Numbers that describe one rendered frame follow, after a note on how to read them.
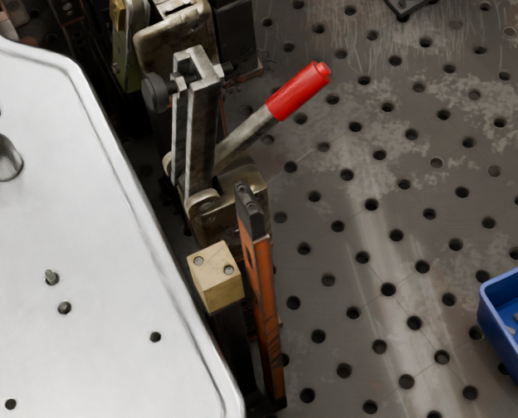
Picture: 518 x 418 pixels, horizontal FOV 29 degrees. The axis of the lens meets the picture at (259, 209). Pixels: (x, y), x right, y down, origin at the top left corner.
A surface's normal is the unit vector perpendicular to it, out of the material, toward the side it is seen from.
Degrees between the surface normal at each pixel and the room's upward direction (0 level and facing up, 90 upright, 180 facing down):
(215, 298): 90
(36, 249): 0
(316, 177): 0
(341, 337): 0
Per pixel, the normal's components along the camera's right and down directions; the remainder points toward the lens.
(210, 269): -0.05, -0.44
